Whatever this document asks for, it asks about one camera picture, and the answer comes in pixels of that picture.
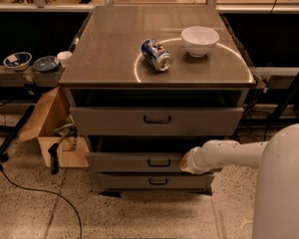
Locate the grey drawer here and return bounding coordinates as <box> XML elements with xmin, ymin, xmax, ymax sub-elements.
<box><xmin>70</xmin><ymin>107</ymin><xmax>243</xmax><ymax>136</ymax></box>
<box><xmin>98</xmin><ymin>172</ymin><xmax>213</xmax><ymax>190</ymax></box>
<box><xmin>86</xmin><ymin>152</ymin><xmax>183</xmax><ymax>173</ymax></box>

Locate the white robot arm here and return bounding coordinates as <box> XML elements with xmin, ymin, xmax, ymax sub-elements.
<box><xmin>180</xmin><ymin>123</ymin><xmax>299</xmax><ymax>239</ymax></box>

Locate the grey bottom drawer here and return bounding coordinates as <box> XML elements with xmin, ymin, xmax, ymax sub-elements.
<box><xmin>98</xmin><ymin>172</ymin><xmax>213</xmax><ymax>190</ymax></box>

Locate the grey metal drawer cabinet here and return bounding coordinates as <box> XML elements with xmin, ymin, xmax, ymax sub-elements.
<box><xmin>58</xmin><ymin>4</ymin><xmax>257</xmax><ymax>197</ymax></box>

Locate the grey top drawer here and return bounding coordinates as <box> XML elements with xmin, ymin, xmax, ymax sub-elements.
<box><xmin>70</xmin><ymin>107</ymin><xmax>243</xmax><ymax>136</ymax></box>

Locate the blue crushed soda can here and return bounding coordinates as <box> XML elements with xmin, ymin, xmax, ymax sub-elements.
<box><xmin>141</xmin><ymin>39</ymin><xmax>172</xmax><ymax>72</ymax></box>

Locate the white ceramic bowl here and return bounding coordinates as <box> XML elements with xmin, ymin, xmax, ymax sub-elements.
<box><xmin>181</xmin><ymin>26</ymin><xmax>219</xmax><ymax>58</ymax></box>

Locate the open wooden box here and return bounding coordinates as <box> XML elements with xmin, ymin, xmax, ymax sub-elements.
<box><xmin>19</xmin><ymin>88</ymin><xmax>89</xmax><ymax>168</ymax></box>

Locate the black metal stand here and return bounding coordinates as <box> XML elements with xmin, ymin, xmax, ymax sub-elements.
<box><xmin>240</xmin><ymin>65</ymin><xmax>299</xmax><ymax>128</ymax></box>

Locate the small white cup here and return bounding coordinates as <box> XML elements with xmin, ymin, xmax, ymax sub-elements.
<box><xmin>57</xmin><ymin>51</ymin><xmax>72</xmax><ymax>67</ymax></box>

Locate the dark blue bowl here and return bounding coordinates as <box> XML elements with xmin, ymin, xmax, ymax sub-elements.
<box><xmin>33</xmin><ymin>56</ymin><xmax>60</xmax><ymax>73</ymax></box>

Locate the black pole on floor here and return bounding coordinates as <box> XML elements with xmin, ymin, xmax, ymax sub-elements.
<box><xmin>0</xmin><ymin>106</ymin><xmax>34</xmax><ymax>162</ymax></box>

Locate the blue white patterned bowl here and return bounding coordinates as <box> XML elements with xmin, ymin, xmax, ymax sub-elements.
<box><xmin>3</xmin><ymin>52</ymin><xmax>32</xmax><ymax>72</ymax></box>

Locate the black cable right of cabinet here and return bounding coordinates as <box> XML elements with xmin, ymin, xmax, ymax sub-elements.
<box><xmin>233</xmin><ymin>90</ymin><xmax>273</xmax><ymax>142</ymax></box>

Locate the black handled hammer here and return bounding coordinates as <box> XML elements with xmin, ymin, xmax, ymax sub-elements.
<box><xmin>48</xmin><ymin>129</ymin><xmax>72</xmax><ymax>175</ymax></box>

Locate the black floor cable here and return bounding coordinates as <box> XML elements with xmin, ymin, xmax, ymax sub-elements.
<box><xmin>0</xmin><ymin>162</ymin><xmax>83</xmax><ymax>239</ymax></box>

